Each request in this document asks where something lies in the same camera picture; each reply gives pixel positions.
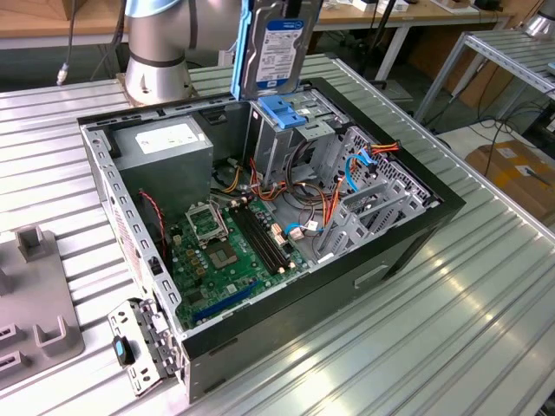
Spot hard disk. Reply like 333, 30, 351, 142
229, 0, 324, 101

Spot orange power wire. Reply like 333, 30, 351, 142
366, 140, 402, 156

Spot blue data wire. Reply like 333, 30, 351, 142
343, 146, 379, 196

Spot metal disk bay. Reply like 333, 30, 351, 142
314, 125, 439, 265

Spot white device box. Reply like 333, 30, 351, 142
350, 0, 411, 14

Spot blue plastic drive latch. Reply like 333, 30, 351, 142
256, 95, 307, 130

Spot grey metal drive cage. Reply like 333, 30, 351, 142
242, 84, 348, 187

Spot small brown box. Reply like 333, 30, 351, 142
62, 0, 127, 21

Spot grey power supply unit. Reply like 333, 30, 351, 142
110, 116, 214, 222

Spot metal socket cover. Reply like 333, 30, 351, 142
185, 202, 230, 243

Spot metal slat side table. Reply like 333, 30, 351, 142
414, 29, 555, 127

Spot black RAM slot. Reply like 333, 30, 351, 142
245, 203, 295, 268
233, 206, 285, 274
228, 208, 281, 276
238, 205, 290, 270

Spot CPU socket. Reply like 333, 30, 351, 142
205, 239, 240, 270

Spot wooden desk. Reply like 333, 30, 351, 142
0, 0, 515, 49

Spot green motherboard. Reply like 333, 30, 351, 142
166, 197, 311, 330

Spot large cardboard box with labels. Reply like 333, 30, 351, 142
463, 138, 555, 222

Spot blue expansion slot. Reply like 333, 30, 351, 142
193, 280, 264, 324

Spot black PC case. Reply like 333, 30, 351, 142
76, 76, 467, 404

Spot grey parts rack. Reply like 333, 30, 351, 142
0, 224, 86, 382

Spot black blue latch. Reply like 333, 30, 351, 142
111, 335, 134, 367

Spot yellow power wires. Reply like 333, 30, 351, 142
212, 158, 244, 194

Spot orange yellow wire bundle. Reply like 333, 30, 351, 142
249, 155, 343, 235

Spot short blue wire white plug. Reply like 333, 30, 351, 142
284, 220, 322, 240

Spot grey cable with white plug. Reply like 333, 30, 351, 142
55, 0, 80, 87

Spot red black fan wire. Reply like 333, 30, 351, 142
138, 188, 169, 262

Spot metal rear bracket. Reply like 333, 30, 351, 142
107, 297, 183, 398

